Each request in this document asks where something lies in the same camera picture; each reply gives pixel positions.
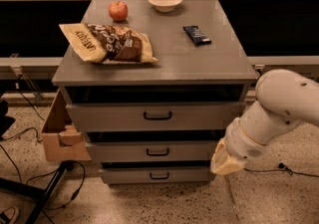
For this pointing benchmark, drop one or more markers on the grey bottom drawer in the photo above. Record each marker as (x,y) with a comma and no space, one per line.
(156,175)

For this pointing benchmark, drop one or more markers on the cardboard box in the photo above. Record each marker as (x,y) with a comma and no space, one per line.
(61,140)

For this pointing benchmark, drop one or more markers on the white sneaker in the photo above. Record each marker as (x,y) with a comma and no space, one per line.
(9,215)

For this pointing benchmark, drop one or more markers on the red apple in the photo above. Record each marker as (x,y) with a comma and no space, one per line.
(118,10)

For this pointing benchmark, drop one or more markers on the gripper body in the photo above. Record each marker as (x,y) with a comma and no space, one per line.
(239,145)

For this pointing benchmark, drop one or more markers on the grey top drawer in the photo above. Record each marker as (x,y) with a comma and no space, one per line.
(90,118)

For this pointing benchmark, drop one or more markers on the grey drawer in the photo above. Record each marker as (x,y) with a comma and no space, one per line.
(151,151)
(156,175)
(90,118)

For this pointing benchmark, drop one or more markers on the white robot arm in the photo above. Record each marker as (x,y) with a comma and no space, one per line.
(284,100)

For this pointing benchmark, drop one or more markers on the brown and cream chip bag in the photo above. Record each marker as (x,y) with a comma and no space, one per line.
(108,44)

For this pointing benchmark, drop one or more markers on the grey drawer cabinet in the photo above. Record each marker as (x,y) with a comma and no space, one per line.
(183,74)

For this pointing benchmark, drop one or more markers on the grey middle drawer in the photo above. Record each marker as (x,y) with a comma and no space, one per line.
(151,151)

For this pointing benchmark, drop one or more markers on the white bowl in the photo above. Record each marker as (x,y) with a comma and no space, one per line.
(165,5)

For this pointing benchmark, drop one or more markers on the black stand leg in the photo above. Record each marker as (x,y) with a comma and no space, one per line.
(40,196)

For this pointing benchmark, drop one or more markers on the dark blue snack bar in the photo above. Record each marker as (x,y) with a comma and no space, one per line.
(197,37)

